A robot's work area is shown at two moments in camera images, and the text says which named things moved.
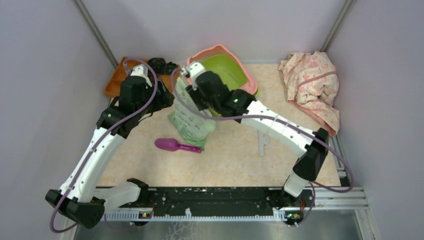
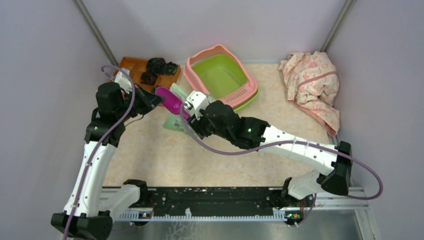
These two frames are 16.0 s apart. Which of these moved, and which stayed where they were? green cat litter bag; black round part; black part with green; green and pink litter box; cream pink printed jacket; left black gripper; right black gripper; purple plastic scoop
Moved: purple plastic scoop; right black gripper; left black gripper; green cat litter bag
Stayed: cream pink printed jacket; black round part; green and pink litter box; black part with green
